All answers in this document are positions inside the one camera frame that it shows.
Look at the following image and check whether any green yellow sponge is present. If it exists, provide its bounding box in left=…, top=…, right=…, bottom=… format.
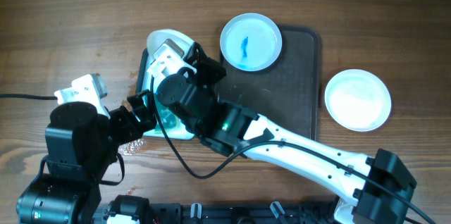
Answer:
left=159, top=108, right=180, bottom=130

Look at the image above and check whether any brown plastic serving tray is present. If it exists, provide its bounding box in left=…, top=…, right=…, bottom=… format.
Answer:
left=215, top=25, right=321, bottom=141

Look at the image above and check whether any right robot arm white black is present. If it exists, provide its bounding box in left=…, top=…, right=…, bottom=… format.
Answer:
left=147, top=39, right=416, bottom=223

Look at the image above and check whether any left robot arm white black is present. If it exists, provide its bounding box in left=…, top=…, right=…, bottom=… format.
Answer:
left=16, top=73, right=156, bottom=223

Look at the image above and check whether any white plate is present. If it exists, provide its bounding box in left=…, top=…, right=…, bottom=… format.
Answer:
left=220, top=13, right=283, bottom=72
left=147, top=29, right=194, bottom=63
left=323, top=69, right=392, bottom=132

